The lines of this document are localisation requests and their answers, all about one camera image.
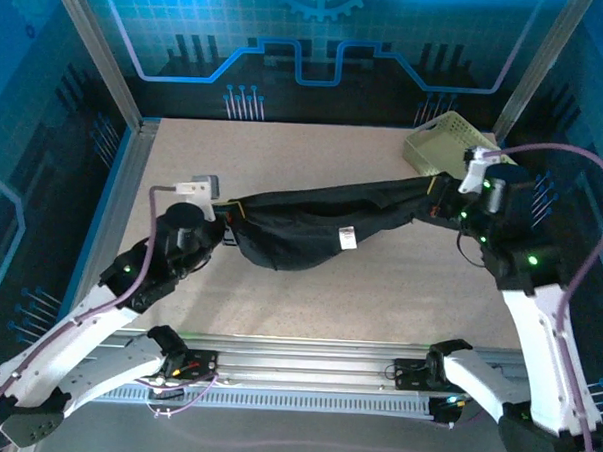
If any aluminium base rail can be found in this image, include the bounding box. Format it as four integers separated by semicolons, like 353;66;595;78
87;326;537;397

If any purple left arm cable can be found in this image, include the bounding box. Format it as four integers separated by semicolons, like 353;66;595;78
0;176;229;452

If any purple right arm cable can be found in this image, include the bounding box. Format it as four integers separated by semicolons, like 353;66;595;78
441;139;603;452

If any pale green plastic basket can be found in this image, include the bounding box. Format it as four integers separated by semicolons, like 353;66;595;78
402;108;521;182

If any white slotted cable duct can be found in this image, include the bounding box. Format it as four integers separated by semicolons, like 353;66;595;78
93;380;435;419

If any aluminium frame post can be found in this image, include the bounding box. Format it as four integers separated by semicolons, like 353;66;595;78
40;0;152;130
492;0;593;147

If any grey metal platform panel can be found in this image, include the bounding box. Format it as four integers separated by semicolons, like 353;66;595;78
35;399;544;452

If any aluminium table side rail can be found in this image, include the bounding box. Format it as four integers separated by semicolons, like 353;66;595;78
85;116;160;301

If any black t-shirt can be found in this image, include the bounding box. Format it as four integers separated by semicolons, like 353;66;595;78
223;165;458;280

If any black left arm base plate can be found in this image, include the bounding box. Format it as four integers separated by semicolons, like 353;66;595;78
149;347;221;384

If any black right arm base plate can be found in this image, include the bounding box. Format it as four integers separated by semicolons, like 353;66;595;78
392;357;452;394

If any blue table side trim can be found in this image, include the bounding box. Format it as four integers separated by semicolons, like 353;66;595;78
59;125;137;320

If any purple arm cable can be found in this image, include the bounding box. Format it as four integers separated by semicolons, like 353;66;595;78
0;176;229;452
441;139;603;452

